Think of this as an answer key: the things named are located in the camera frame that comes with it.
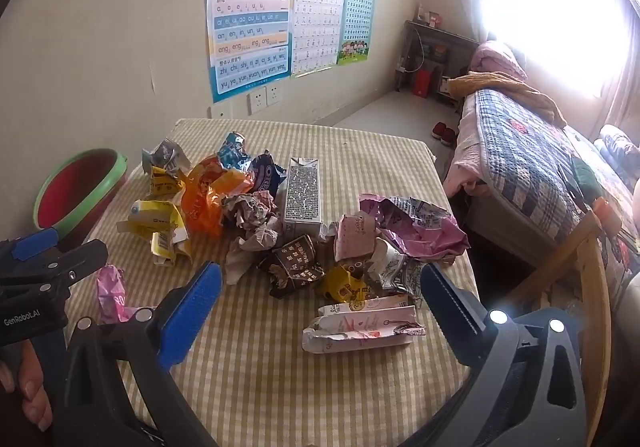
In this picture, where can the yellow crushed carton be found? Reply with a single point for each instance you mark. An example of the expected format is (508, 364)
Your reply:
(161, 224)

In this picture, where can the yellow black snack wrapper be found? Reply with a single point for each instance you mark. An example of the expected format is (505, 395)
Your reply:
(338, 285)

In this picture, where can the large pink plastic bag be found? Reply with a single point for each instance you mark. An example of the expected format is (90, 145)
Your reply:
(419, 229)

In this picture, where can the red slippers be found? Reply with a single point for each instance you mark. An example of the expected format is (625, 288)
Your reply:
(445, 134)

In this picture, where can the small pink candy wrapper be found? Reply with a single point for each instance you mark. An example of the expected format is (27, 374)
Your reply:
(111, 295)

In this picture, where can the grey text milk carton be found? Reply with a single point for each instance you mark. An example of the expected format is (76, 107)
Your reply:
(302, 213)

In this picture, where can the person's left hand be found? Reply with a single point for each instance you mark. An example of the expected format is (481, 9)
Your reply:
(29, 382)

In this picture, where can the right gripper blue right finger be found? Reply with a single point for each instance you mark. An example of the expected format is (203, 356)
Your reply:
(525, 383)

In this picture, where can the white pink carton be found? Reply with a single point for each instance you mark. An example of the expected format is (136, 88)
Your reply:
(370, 324)

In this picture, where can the checkered yellow tablecloth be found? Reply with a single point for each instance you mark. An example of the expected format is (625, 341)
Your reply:
(247, 376)

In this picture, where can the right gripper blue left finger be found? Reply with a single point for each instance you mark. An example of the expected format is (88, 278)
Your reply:
(118, 389)

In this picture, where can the blue oreo wrapper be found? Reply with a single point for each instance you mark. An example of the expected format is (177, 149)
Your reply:
(268, 175)

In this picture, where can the crushed patterned paper cup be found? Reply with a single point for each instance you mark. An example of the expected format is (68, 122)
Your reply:
(393, 272)

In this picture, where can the wooden chair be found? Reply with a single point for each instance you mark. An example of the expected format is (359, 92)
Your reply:
(579, 251)

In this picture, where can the white chart wall poster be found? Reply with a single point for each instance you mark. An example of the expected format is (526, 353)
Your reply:
(317, 26)

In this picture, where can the dark shelf unit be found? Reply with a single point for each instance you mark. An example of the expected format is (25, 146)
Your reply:
(430, 58)

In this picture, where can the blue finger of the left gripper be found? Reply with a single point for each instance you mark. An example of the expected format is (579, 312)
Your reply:
(30, 246)

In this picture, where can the orange snack bag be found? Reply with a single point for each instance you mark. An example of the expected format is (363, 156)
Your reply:
(205, 187)

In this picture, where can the green number wall poster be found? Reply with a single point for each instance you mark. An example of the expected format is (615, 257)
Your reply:
(355, 39)

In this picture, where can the bed with plaid quilt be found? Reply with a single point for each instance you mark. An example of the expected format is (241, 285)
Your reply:
(517, 167)

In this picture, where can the red bin with green rim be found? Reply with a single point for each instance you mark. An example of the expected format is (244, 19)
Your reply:
(73, 197)

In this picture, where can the mustard yellow blanket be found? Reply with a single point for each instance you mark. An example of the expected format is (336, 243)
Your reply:
(519, 91)

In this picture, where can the pink torn paper box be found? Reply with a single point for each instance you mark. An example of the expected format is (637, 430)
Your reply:
(351, 236)

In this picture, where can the dark brown snack wrapper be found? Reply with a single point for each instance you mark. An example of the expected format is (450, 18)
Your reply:
(292, 267)

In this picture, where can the white wall socket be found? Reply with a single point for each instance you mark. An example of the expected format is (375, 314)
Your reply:
(273, 94)
(257, 100)

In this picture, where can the blue pinyin wall poster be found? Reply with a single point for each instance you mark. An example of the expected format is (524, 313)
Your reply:
(249, 44)

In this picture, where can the silver yellow wrapper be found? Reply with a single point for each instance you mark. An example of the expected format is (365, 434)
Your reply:
(167, 167)

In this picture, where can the pink folded blanket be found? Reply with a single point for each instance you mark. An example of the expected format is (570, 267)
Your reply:
(494, 56)

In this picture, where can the light blue wrapper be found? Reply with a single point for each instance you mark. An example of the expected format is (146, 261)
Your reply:
(232, 154)

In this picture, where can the white wall outlet plate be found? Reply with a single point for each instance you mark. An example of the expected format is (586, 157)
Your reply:
(220, 109)

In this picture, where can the brown white paper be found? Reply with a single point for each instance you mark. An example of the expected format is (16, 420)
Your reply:
(256, 217)

